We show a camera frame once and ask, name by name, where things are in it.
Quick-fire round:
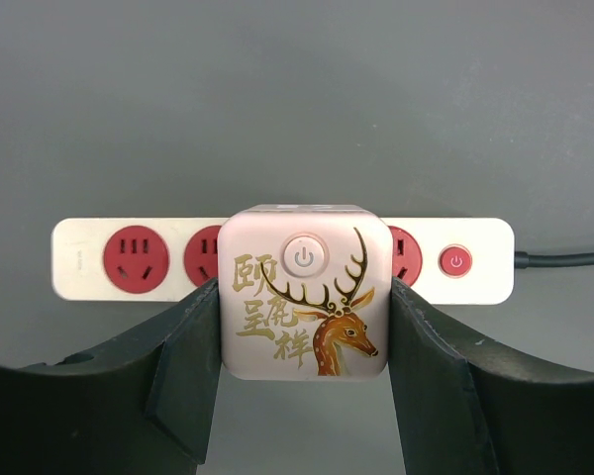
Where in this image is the pink cube adapter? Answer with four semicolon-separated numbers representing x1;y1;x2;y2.
217;205;393;381

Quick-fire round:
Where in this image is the black power strip cord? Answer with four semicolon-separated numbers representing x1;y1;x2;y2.
512;250;594;271

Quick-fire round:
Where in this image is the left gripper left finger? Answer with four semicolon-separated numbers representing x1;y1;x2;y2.
0;280;221;474

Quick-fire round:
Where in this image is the beige red power strip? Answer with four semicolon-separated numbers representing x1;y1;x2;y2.
50;218;515;305

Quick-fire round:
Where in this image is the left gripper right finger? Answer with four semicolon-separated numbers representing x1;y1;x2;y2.
388;278;594;474

